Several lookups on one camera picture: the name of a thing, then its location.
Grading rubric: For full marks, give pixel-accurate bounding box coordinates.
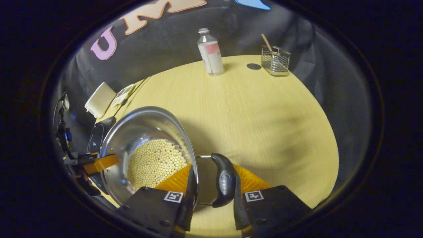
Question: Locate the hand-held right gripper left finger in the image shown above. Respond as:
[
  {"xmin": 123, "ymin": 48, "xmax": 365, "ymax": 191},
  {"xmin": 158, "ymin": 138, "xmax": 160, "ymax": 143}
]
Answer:
[{"xmin": 116, "ymin": 164, "xmax": 198, "ymax": 238}]

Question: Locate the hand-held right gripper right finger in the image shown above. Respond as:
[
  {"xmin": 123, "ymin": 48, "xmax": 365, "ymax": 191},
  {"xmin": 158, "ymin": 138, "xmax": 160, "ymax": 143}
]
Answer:
[{"xmin": 233, "ymin": 164, "xmax": 313, "ymax": 238}]

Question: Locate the black induction cooktop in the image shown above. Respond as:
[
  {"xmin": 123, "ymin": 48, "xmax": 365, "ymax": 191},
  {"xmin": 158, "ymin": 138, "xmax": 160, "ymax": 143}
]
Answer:
[{"xmin": 87, "ymin": 116, "xmax": 116, "ymax": 195}]

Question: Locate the steel pot with black handles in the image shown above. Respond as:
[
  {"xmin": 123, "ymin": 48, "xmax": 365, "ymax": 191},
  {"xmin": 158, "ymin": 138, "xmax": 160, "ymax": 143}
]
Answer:
[{"xmin": 99, "ymin": 106, "xmax": 237, "ymax": 208}]

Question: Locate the pile of yellow soybeans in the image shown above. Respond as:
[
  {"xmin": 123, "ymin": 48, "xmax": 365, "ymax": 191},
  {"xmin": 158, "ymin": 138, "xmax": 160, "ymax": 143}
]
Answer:
[{"xmin": 127, "ymin": 139, "xmax": 189, "ymax": 191}]

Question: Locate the white toaster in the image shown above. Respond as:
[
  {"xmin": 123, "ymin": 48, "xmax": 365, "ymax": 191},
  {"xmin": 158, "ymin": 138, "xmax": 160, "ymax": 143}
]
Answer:
[{"xmin": 84, "ymin": 82, "xmax": 117, "ymax": 119}]

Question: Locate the clear bottle with pink label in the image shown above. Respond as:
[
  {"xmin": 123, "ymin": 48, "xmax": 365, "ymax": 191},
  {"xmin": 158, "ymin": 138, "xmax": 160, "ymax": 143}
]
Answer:
[{"xmin": 197, "ymin": 28, "xmax": 224, "ymax": 76}]

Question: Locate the wooden stick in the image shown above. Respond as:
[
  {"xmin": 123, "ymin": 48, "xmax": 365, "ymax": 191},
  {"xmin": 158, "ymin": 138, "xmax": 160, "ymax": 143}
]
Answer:
[{"xmin": 261, "ymin": 34, "xmax": 273, "ymax": 52}]

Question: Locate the black power cable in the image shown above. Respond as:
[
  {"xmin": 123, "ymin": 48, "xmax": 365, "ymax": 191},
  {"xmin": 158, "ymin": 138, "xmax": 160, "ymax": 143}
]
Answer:
[{"xmin": 114, "ymin": 77, "xmax": 151, "ymax": 114}]

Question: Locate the wire utensil holder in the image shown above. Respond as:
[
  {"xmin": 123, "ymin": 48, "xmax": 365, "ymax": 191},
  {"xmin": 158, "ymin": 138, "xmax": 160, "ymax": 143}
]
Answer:
[{"xmin": 261, "ymin": 45, "xmax": 291, "ymax": 76}]

